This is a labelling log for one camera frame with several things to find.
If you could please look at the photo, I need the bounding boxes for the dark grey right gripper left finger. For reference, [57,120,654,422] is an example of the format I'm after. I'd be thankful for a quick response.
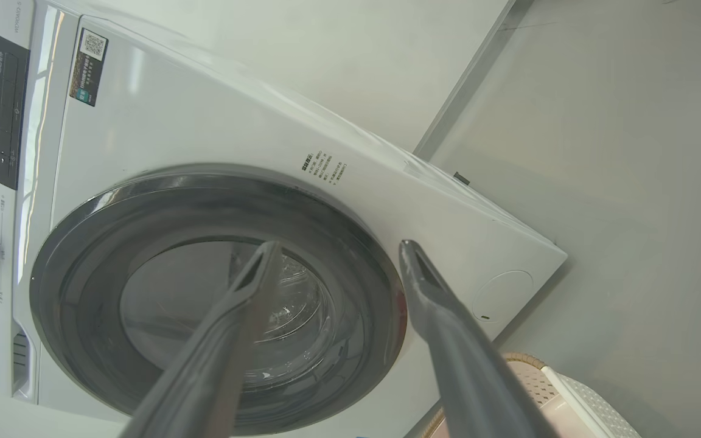
[120,240,284,438]

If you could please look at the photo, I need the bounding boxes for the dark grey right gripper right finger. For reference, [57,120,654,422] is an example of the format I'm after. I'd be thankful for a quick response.
[399,239,561,438]

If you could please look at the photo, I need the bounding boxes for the beige perforated laundry basket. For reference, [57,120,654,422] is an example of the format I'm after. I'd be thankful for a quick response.
[420,352,643,438]

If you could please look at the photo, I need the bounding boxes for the round white filter cover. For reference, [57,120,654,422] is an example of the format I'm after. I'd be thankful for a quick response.
[472,270,534,322]

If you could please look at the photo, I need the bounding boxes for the round dark washing machine door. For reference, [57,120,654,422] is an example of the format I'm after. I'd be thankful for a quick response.
[29,163,409,436]

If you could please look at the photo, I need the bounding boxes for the white front-load washing machine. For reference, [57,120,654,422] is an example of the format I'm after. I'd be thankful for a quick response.
[0,0,568,438]

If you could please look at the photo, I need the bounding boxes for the grey baseboard strip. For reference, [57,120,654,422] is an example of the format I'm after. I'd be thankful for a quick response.
[413,0,535,162]

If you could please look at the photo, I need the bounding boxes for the dark QR code sticker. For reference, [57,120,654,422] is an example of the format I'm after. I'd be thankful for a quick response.
[69,29,110,108]

